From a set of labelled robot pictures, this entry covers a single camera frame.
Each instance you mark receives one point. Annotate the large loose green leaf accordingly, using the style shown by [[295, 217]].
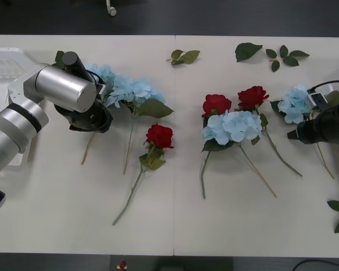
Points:
[[245, 52]]

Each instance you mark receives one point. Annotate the pale blue flower green stem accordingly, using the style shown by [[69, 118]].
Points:
[[135, 89], [101, 72], [293, 104], [231, 125]]

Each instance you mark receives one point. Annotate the loose green leaf twig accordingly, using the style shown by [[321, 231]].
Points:
[[190, 56], [337, 205], [291, 60]]

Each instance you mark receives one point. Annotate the red rose green stem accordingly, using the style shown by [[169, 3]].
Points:
[[159, 135], [252, 97], [216, 104]]

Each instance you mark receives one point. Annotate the silver and black left arm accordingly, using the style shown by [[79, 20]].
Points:
[[62, 87]]

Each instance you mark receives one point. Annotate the white chair caster wheel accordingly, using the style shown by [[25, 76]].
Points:
[[112, 10]]

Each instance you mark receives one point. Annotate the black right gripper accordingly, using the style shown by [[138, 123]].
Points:
[[310, 131]]

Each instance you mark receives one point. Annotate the silver and black right arm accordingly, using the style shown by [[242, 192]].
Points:
[[336, 121]]

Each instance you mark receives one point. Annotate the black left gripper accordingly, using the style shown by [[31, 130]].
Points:
[[96, 120]]

